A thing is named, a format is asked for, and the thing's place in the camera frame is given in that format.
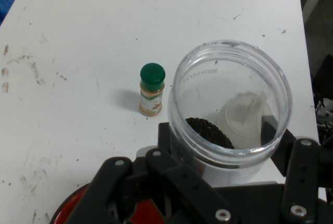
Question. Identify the clear plastic jar black grains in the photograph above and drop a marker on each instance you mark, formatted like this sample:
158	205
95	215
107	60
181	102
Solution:
229	60

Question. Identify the red bowl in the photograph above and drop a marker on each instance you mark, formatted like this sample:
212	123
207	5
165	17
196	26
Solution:
74	203

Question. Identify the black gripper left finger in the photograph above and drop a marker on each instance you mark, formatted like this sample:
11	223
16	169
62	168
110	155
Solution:
117	182

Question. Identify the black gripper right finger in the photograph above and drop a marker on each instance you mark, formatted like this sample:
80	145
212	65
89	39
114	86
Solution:
301	166

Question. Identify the spice bottle green cap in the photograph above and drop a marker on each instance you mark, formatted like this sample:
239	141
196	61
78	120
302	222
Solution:
152	99

